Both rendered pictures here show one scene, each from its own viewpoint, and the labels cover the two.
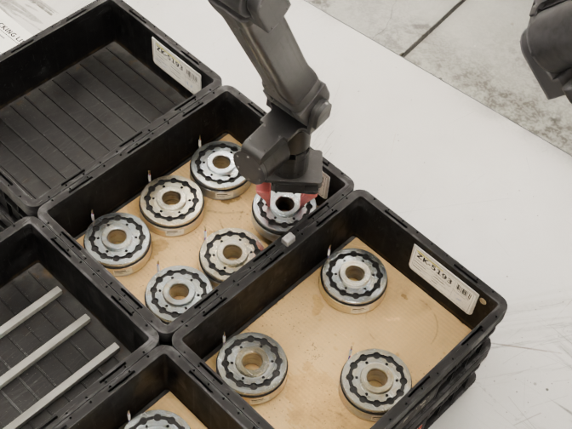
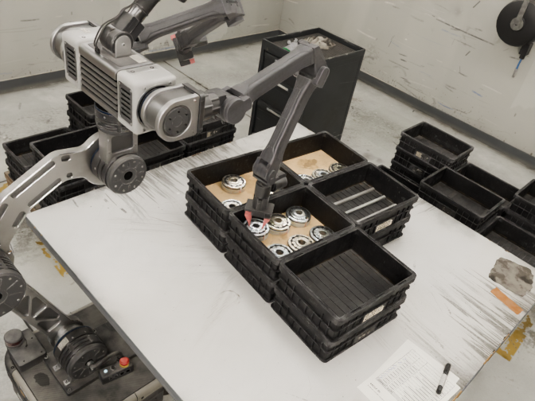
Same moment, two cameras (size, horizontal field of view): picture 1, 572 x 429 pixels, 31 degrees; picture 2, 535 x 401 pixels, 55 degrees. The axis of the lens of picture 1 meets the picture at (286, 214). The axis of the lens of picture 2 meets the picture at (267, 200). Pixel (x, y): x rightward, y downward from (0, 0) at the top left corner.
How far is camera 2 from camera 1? 2.49 m
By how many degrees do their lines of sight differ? 90
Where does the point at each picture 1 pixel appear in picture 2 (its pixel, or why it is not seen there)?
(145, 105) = not seen: hidden behind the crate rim
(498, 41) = not seen: outside the picture
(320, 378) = (250, 192)
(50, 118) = (357, 297)
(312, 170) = (250, 202)
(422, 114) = (153, 319)
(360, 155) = (197, 302)
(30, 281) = not seen: hidden behind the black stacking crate
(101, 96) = (334, 305)
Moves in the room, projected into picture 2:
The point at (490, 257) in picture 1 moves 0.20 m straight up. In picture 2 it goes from (154, 249) to (156, 209)
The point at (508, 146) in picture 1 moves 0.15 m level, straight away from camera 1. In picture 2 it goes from (115, 294) to (83, 322)
